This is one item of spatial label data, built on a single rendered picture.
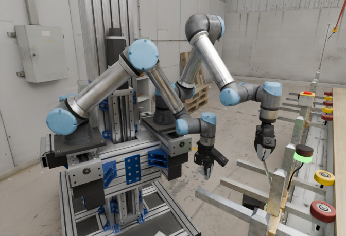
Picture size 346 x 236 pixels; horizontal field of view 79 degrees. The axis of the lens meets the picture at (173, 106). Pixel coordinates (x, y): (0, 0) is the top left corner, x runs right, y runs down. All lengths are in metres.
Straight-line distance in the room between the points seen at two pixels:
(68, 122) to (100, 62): 0.44
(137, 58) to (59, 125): 0.41
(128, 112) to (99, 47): 0.39
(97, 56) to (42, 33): 1.59
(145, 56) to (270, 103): 0.54
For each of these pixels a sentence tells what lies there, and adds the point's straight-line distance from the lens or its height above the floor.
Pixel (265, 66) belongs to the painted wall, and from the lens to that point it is 8.58.
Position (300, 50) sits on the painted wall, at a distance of 8.48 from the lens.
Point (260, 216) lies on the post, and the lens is 0.53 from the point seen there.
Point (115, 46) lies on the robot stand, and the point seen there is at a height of 1.48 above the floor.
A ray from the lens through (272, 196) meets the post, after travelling 0.80.
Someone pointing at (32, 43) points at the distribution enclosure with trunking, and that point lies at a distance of 2.72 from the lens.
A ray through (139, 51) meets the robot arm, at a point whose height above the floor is 1.47.
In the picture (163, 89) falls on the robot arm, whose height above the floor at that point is 1.29.
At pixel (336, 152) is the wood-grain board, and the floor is 0.90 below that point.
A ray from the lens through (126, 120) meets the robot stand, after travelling 1.27.
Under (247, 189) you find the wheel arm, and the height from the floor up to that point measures 0.86.
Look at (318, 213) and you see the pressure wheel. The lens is 1.03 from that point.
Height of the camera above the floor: 1.52
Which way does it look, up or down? 18 degrees down
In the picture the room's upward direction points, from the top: straight up
